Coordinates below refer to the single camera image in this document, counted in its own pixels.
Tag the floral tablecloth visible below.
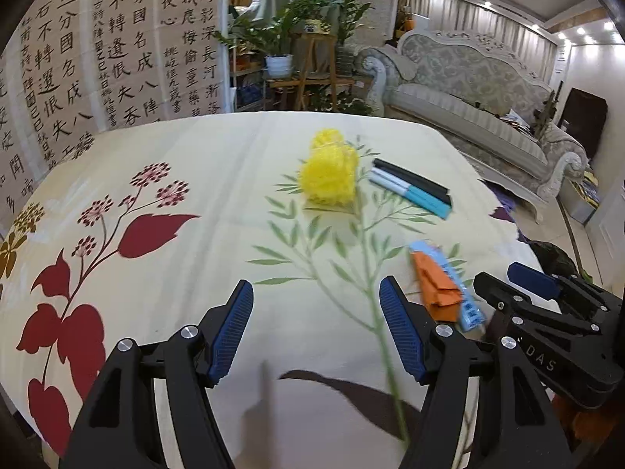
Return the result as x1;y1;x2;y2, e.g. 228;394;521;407
0;111;548;469

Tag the black lined trash bin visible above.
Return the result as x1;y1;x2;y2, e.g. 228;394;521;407
525;239;582;279

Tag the purple floor cloth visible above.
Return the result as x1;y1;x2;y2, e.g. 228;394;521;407
483;181;518;216

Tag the grey storage box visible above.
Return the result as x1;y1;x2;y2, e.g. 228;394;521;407
559;168;601;223

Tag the toy rifle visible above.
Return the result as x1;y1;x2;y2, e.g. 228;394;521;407
534;87;562;132

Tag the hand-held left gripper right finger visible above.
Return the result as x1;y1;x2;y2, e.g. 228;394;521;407
380;276;572;469

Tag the orange paper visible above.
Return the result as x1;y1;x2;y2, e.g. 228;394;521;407
410;249;462;323

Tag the blue crate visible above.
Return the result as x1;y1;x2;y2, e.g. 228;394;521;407
233;85;267;107

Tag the potted plant white pot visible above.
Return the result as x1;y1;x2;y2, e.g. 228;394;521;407
215;0;323;79

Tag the pale window curtain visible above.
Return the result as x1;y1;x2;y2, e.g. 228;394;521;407
407;0;557;76

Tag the low leafy plant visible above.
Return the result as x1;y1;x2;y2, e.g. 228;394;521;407
312;93;377;117

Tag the pile of papers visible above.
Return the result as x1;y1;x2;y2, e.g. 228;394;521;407
498;110;535;130

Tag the tall wooden plant stand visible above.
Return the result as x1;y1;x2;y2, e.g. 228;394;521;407
292;32;343;111

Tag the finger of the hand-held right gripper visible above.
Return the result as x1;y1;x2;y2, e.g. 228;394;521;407
507;262;594;304
473;271;562;326

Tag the white teal marker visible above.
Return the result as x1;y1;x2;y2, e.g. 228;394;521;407
367;176;451;220
370;168;450;211

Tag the ornate grey sofa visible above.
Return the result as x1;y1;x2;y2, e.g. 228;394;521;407
354;28;589;223

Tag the dark cloth cover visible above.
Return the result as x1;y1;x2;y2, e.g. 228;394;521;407
561;87;609;159

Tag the blue wrapper strip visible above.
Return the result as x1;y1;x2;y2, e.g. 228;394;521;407
410;240;484;331

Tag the tall green potted plant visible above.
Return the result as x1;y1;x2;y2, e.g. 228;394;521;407
322;0;374;76

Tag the yellow foam fruit net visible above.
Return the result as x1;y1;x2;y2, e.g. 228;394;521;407
299;128;359;206

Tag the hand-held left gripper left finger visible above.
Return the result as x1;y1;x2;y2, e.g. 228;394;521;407
59;279;255;469

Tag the black marker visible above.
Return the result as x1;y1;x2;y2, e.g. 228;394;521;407
371;158;454;206

